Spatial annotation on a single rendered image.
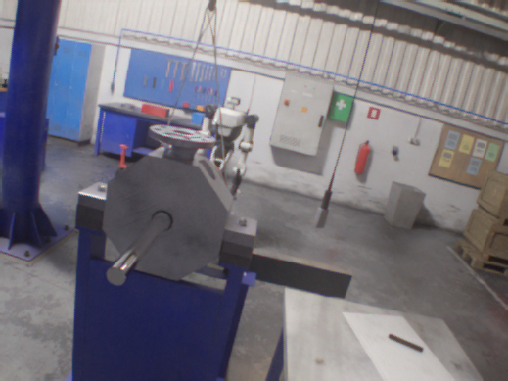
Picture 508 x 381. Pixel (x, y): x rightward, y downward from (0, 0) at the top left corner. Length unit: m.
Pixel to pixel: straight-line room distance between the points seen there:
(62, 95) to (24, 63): 3.99
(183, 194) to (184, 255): 0.25
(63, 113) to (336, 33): 4.82
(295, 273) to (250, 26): 5.34
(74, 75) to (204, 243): 5.80
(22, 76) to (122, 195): 1.90
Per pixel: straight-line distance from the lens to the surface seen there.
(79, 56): 7.02
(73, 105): 7.07
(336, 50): 6.73
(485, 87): 7.50
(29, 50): 3.23
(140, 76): 7.05
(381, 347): 1.53
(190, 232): 1.50
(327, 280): 2.01
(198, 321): 1.71
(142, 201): 1.51
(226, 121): 3.75
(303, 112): 6.31
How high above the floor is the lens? 1.66
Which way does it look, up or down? 15 degrees down
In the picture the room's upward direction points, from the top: 13 degrees clockwise
